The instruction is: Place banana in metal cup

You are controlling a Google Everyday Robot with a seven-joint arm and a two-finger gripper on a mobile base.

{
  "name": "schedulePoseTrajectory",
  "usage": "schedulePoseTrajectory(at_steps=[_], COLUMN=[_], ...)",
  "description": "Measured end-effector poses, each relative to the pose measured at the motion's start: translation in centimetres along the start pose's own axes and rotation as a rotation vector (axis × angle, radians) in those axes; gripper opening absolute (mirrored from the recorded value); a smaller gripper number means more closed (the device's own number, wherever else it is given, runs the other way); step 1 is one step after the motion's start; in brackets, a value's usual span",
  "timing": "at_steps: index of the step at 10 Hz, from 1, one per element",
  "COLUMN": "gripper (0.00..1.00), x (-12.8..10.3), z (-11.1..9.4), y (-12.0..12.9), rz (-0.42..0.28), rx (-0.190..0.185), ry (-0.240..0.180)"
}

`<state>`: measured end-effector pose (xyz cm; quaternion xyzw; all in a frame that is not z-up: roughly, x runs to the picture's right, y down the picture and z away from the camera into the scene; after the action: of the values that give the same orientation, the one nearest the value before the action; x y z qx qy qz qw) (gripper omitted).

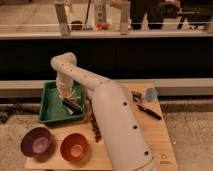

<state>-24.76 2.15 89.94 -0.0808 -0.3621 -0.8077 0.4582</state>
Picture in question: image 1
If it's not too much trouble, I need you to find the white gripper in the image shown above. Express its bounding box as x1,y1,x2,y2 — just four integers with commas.
56,78,73,99

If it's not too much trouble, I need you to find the yellow banana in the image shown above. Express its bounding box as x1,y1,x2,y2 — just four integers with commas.
63,92,80,102

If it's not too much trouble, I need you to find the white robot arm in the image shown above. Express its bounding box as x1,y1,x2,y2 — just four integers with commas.
51,52,160,171

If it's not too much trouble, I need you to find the blue metal cup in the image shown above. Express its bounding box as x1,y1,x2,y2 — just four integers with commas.
145,88,158,102

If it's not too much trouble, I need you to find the grey sponge block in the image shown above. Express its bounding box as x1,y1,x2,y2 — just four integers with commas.
62,99,82,114

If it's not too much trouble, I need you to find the green plastic tray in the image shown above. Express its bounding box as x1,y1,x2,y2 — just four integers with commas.
38,81,85,125

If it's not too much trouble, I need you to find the brown grape bunch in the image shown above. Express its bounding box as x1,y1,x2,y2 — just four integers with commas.
89,101,102,143

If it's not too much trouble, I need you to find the wooden board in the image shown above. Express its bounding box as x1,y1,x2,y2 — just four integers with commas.
25,84,177,171

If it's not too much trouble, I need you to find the purple bowl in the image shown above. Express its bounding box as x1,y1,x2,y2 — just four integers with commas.
20,127,53,158

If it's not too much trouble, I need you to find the orange bowl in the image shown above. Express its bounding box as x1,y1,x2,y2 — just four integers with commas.
60,133,88,162

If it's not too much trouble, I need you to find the person in black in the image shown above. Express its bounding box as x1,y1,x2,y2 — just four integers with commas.
129,0,179,30

